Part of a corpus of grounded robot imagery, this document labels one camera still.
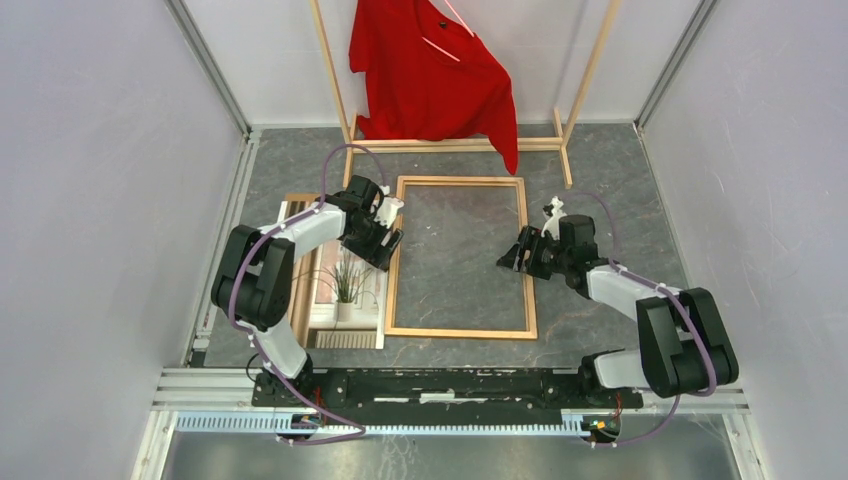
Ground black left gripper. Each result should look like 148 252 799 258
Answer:
343 213 405 274

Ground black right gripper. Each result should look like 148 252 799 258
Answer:
495 226 570 281

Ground brown wooden picture frame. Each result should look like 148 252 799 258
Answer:
384 175 538 341

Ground plant photo print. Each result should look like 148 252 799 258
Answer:
274 193 389 351

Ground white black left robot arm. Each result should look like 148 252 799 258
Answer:
211 175 405 408

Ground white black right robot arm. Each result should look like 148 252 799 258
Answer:
496 215 740 408

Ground light wooden clothes rack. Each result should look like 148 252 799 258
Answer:
309 0 622 188

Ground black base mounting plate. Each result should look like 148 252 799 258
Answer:
251 368 644 427

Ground red t-shirt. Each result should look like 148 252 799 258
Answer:
349 0 519 174

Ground pink clothes hanger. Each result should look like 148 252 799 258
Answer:
416 1 476 63

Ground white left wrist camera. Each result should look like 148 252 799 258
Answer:
375 185 405 229

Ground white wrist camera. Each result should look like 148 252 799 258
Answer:
542 196 566 241
375 185 405 229

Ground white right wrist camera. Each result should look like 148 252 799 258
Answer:
542 196 566 241

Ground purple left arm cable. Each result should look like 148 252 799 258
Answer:
227 144 389 446

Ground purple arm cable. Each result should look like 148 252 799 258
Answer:
227 144 389 446
563 193 719 450

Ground grey slotted cable duct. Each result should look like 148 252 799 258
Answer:
175 412 589 438

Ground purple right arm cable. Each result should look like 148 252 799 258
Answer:
563 193 719 450

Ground aluminium rail frame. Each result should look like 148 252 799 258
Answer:
132 125 770 480

